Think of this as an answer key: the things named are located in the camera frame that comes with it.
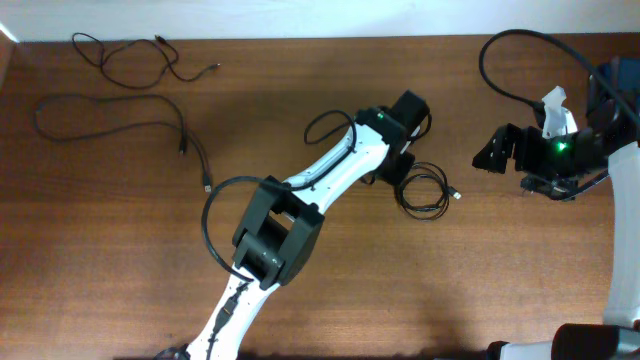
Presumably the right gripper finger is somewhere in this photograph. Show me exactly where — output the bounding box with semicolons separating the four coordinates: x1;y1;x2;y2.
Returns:
472;124;523;174
520;174;577;200

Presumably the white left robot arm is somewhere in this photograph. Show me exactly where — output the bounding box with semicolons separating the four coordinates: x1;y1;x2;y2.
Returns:
157;91;432;359

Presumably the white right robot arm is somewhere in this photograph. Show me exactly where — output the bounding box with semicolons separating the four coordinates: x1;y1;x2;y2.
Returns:
472;57;639;360

